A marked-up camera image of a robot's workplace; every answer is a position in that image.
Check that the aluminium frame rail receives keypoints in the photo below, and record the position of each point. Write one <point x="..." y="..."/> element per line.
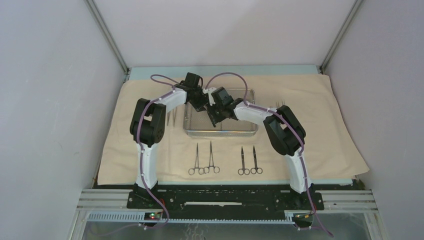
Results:
<point x="108" y="205"/>

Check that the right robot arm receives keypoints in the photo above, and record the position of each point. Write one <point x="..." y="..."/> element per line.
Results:
<point x="284" y="131"/>

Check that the beige cloth wrap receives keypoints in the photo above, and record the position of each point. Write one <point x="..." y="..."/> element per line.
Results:
<point x="330" y="152"/>

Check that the metal surgical scissors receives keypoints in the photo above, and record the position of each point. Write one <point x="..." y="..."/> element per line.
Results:
<point x="255" y="169"/>

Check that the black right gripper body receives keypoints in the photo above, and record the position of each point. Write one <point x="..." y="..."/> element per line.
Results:
<point x="216" y="113"/>

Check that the metal hemostat clamp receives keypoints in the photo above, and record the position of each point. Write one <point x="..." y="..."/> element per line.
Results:
<point x="196" y="168"/>
<point x="211" y="167"/>

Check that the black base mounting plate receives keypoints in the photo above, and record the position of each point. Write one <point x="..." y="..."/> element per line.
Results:
<point x="225" y="197"/>

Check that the metal surgical instrument tray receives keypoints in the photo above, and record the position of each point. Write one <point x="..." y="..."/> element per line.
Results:
<point x="198" y="124"/>

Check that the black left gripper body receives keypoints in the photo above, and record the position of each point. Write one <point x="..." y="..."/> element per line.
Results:
<point x="200" y="99"/>

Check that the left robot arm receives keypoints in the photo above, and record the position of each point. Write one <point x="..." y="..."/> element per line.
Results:
<point x="149" y="121"/>

